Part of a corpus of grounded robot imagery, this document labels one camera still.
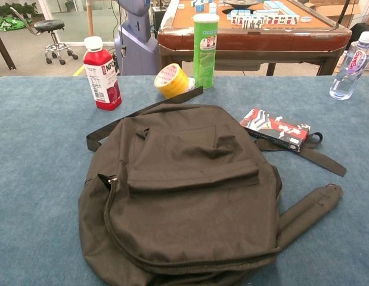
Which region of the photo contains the black fabric backpack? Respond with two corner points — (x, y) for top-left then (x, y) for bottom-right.
(78, 85), (348, 286)

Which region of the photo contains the yellow tape roll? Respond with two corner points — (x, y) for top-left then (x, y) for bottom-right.
(154, 63), (190, 100)

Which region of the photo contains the green chip can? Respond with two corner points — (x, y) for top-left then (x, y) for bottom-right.
(192, 13), (220, 90)

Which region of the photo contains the red black snack packet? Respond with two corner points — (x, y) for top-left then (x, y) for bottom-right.
(239, 107), (312, 153)

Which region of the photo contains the red juice bottle white cap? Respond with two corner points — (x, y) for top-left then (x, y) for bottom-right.
(83, 36), (123, 111)

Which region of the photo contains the brown mahjong table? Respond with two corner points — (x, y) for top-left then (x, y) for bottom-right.
(157, 0), (353, 77)

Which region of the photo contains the blue table cloth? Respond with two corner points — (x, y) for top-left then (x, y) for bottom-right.
(0, 75), (369, 286)

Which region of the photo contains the row of mahjong tiles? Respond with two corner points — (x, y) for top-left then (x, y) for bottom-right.
(230, 14), (301, 27)

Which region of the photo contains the clear water bottle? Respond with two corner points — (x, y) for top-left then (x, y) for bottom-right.
(329, 31), (369, 101)

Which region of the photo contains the black stool chrome base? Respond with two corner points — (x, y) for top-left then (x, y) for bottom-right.
(10, 7), (79, 66)

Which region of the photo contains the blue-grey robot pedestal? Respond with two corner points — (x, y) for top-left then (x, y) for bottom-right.
(114, 0), (160, 76)

